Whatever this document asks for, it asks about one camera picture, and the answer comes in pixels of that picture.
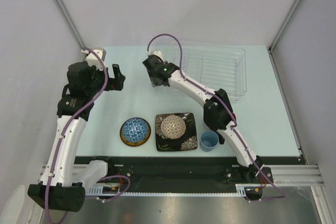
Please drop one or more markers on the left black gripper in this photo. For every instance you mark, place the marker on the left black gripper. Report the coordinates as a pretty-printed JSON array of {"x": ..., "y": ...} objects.
[{"x": 116, "y": 83}]

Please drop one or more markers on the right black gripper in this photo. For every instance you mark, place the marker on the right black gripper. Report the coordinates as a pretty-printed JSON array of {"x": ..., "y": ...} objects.
[{"x": 154, "y": 84}]

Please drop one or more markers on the clear wire dish rack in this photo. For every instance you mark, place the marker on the clear wire dish rack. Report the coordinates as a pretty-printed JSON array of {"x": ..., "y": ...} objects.
[{"x": 211, "y": 65}]

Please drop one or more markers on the red-white patterned bowl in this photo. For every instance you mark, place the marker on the red-white patterned bowl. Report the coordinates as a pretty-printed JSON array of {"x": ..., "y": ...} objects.
[{"x": 173, "y": 127}]

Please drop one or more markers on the blue patterned bowl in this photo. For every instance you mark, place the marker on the blue patterned bowl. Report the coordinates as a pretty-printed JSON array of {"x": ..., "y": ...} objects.
[{"x": 135, "y": 130}]

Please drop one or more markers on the yellow round plate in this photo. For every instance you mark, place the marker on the yellow round plate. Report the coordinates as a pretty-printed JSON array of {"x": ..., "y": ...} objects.
[{"x": 135, "y": 144}]

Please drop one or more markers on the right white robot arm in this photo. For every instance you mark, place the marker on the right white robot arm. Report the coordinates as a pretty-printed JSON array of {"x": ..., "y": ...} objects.
[{"x": 217, "y": 110}]

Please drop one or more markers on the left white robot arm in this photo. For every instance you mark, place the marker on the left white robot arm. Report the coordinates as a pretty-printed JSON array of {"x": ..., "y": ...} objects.
[{"x": 57, "y": 189}]

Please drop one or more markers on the black floral square plate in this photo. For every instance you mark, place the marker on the black floral square plate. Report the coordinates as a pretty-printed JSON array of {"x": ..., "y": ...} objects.
[{"x": 188, "y": 142}]

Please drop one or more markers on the red black mug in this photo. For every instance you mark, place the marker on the red black mug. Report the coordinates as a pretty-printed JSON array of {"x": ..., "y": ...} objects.
[{"x": 222, "y": 124}]

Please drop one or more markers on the light blue cup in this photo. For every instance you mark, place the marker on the light blue cup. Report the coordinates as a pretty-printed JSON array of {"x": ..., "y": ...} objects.
[{"x": 209, "y": 140}]

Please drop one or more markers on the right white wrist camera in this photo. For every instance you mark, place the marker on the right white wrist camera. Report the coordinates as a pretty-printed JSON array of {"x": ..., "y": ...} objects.
[{"x": 157, "y": 53}]

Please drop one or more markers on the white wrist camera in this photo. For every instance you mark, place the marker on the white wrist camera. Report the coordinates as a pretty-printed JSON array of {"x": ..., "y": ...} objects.
[
  {"x": 95, "y": 58},
  {"x": 157, "y": 53}
]

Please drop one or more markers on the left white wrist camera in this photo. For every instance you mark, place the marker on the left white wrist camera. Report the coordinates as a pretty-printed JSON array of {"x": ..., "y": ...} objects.
[{"x": 95, "y": 58}]

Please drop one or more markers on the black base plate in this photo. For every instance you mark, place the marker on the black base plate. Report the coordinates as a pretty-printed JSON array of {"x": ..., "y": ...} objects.
[{"x": 180, "y": 175}]

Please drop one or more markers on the grey cable duct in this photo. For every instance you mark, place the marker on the grey cable duct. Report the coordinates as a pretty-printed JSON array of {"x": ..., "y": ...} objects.
[{"x": 112, "y": 189}]

